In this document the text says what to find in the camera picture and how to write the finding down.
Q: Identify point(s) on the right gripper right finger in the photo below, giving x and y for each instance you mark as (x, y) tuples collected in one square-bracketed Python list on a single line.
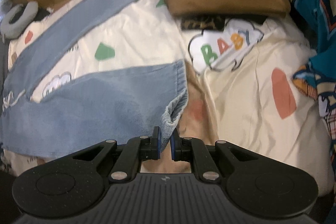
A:
[(199, 155)]

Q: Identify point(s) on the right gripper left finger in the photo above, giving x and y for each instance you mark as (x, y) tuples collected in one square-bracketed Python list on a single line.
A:
[(136, 151)]

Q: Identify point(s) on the light blue denim pants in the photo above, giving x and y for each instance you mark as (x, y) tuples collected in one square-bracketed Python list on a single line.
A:
[(91, 71)]

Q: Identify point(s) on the grey neck pillow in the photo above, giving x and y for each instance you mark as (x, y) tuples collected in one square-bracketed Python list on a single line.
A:
[(17, 20)]

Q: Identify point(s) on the blue cartoon print blanket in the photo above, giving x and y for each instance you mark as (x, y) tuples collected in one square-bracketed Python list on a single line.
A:
[(316, 79)]

